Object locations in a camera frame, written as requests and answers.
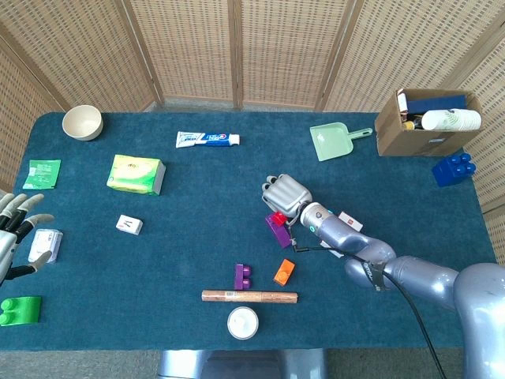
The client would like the brown paper roll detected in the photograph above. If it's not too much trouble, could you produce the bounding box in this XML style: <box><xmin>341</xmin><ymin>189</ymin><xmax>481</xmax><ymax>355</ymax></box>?
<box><xmin>201</xmin><ymin>290</ymin><xmax>299</xmax><ymax>304</ymax></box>

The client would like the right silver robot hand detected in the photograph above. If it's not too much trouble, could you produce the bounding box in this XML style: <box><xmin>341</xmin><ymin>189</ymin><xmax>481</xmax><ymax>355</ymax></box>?
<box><xmin>260</xmin><ymin>174</ymin><xmax>313</xmax><ymax>219</ymax></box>

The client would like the stack of paper cups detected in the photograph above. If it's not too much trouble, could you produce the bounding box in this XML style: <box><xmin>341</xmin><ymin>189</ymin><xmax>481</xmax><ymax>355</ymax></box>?
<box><xmin>421</xmin><ymin>108</ymin><xmax>483</xmax><ymax>132</ymax></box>

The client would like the bamboo folding screen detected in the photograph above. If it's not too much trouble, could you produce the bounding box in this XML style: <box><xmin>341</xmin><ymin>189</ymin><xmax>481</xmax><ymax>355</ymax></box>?
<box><xmin>0</xmin><ymin>0</ymin><xmax>505</xmax><ymax>216</ymax></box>

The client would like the blue carpet table cover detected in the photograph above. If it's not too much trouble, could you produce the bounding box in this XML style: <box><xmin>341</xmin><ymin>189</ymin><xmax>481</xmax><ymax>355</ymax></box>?
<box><xmin>0</xmin><ymin>111</ymin><xmax>497</xmax><ymax>352</ymax></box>

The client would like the short purple two-stud block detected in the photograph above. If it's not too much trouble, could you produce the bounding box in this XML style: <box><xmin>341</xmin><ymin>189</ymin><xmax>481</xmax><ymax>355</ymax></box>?
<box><xmin>234</xmin><ymin>263</ymin><xmax>253</xmax><ymax>291</ymax></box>

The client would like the orange block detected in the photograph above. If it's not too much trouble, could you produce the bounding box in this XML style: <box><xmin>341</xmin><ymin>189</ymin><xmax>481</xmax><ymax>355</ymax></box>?
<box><xmin>273</xmin><ymin>258</ymin><xmax>296</xmax><ymax>286</ymax></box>

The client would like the light green dustpan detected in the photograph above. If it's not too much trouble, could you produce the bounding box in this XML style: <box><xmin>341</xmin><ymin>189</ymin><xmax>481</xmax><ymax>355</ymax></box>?
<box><xmin>309</xmin><ymin>122</ymin><xmax>373</xmax><ymax>163</ymax></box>

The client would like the green toy block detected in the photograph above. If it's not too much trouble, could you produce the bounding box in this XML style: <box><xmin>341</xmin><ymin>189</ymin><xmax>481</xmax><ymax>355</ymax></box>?
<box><xmin>0</xmin><ymin>295</ymin><xmax>43</xmax><ymax>327</ymax></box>

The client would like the white red-print carton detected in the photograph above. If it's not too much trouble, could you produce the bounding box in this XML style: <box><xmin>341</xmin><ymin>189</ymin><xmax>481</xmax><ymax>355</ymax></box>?
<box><xmin>320</xmin><ymin>211</ymin><xmax>364</xmax><ymax>260</ymax></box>

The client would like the dark blue toy block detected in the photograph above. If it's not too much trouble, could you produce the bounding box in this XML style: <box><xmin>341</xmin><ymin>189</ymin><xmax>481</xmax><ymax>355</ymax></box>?
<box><xmin>431</xmin><ymin>152</ymin><xmax>477</xmax><ymax>187</ymax></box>

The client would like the green sachet packet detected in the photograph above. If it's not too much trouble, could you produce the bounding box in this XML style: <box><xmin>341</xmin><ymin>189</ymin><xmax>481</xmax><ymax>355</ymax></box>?
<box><xmin>22</xmin><ymin>159</ymin><xmax>62</xmax><ymax>190</ymax></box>

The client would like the beige bowl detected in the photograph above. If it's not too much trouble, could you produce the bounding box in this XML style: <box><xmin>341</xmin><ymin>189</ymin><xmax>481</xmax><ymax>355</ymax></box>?
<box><xmin>62</xmin><ymin>104</ymin><xmax>104</xmax><ymax>141</ymax></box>

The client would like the dark blue flat pad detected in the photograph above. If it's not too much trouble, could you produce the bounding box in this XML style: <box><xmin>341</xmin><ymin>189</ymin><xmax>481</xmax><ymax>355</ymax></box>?
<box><xmin>406</xmin><ymin>92</ymin><xmax>467</xmax><ymax>113</ymax></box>

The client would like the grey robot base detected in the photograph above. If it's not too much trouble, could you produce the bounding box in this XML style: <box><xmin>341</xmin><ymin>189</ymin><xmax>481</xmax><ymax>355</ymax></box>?
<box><xmin>157</xmin><ymin>348</ymin><xmax>328</xmax><ymax>379</ymax></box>

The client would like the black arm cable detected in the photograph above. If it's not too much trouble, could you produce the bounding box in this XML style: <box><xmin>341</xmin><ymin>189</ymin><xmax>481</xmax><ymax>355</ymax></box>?
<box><xmin>290</xmin><ymin>224</ymin><xmax>449</xmax><ymax>379</ymax></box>

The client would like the white blue toothpaste tube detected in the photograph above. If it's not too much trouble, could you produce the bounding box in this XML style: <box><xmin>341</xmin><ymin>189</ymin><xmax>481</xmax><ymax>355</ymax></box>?
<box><xmin>175</xmin><ymin>131</ymin><xmax>241</xmax><ymax>149</ymax></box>

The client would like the dark bottle yellow cap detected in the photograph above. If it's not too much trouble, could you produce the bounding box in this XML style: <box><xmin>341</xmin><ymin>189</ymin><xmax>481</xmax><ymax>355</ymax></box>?
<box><xmin>402</xmin><ymin>113</ymin><xmax>425</xmax><ymax>130</ymax></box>

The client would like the green tissue pack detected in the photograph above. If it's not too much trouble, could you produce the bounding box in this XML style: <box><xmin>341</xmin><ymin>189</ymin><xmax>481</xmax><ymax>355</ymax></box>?
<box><xmin>106</xmin><ymin>154</ymin><xmax>166</xmax><ymax>197</ymax></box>

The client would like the long purple block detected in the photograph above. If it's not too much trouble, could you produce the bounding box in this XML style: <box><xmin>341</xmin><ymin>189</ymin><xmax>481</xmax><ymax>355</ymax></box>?
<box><xmin>264</xmin><ymin>212</ymin><xmax>295</xmax><ymax>250</ymax></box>

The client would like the small white staples box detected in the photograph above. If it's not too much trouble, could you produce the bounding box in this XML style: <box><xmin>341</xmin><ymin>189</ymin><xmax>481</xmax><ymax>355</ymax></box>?
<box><xmin>115</xmin><ymin>214</ymin><xmax>144</xmax><ymax>236</ymax></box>

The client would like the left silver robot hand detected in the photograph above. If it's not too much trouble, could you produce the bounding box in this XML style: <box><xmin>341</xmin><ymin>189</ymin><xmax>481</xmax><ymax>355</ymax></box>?
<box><xmin>0</xmin><ymin>192</ymin><xmax>55</xmax><ymax>286</ymax></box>

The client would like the small white packet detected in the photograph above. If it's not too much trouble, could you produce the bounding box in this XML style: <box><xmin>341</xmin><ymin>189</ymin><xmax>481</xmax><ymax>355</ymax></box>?
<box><xmin>28</xmin><ymin>228</ymin><xmax>64</xmax><ymax>265</ymax></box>

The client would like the cardboard box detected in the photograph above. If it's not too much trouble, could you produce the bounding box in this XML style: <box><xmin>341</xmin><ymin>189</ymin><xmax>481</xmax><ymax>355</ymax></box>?
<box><xmin>374</xmin><ymin>88</ymin><xmax>485</xmax><ymax>158</ymax></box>

